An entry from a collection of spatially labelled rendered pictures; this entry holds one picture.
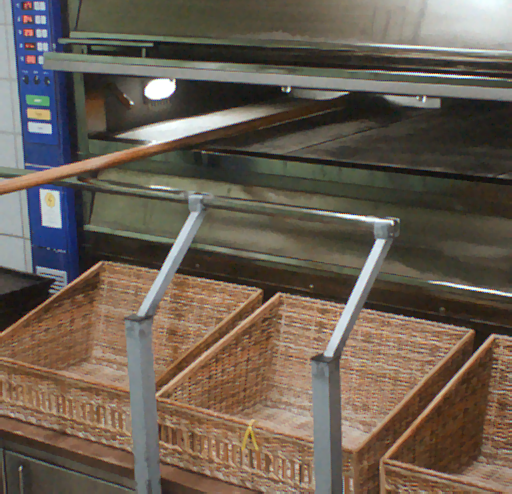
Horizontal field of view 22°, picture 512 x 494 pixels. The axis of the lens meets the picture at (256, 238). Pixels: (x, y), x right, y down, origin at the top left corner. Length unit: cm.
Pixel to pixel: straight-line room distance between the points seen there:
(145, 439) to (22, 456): 50
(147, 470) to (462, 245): 85
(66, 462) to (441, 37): 129
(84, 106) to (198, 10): 49
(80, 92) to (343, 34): 89
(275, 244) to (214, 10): 59
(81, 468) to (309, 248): 74
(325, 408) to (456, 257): 62
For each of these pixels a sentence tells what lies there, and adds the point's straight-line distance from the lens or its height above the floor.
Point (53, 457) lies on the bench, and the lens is 323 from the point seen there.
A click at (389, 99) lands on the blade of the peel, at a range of 404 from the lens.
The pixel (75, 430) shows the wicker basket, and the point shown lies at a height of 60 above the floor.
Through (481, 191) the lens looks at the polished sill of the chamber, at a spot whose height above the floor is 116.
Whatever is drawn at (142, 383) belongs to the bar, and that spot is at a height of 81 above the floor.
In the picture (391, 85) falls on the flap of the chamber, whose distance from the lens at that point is 285.
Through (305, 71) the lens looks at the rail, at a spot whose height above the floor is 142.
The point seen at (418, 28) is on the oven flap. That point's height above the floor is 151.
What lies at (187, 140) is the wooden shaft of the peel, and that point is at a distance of 344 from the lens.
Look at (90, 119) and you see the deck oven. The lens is 366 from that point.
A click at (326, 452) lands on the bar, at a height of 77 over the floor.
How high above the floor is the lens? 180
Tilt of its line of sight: 14 degrees down
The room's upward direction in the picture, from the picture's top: 2 degrees counter-clockwise
